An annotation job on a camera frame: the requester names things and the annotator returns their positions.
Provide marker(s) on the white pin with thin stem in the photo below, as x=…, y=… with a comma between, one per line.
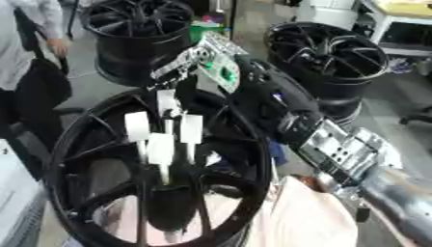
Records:
x=160, y=148
x=137, y=126
x=191, y=128
x=167, y=103

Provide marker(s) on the green box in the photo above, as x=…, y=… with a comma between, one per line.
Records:
x=201, y=32

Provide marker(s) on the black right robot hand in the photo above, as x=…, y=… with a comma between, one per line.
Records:
x=185, y=91

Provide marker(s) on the person's hand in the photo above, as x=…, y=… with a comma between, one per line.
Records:
x=58, y=46

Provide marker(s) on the silver and black right robot arm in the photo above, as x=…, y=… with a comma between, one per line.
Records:
x=281, y=106

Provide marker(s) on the pale cloth bundle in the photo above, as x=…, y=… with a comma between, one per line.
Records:
x=304, y=215

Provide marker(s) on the large black spoked wheel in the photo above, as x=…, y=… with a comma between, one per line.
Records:
x=72, y=157

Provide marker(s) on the person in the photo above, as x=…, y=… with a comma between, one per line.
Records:
x=17, y=48

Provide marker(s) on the black bag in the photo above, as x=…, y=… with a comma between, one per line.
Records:
x=42, y=85

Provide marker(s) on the white table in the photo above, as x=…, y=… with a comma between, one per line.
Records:
x=402, y=19

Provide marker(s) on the black chair base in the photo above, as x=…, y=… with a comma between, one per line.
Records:
x=417, y=117

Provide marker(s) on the white box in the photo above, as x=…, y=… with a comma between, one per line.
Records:
x=326, y=11

